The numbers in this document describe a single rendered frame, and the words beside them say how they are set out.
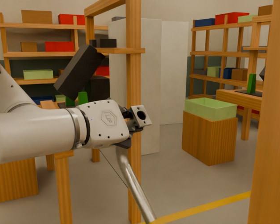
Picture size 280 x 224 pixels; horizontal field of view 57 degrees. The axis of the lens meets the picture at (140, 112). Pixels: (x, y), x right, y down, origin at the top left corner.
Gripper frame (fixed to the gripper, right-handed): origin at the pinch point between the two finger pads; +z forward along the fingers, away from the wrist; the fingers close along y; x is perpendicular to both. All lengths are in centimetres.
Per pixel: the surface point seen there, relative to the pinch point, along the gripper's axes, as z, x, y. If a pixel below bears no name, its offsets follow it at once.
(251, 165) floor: 298, 137, -27
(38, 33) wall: 209, 390, 428
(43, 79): 199, 414, 315
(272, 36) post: 13.0, -32.2, -0.5
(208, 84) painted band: 695, 334, 241
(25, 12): 167, 337, 428
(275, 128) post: 13.8, -22.7, -16.2
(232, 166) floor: 278, 151, -18
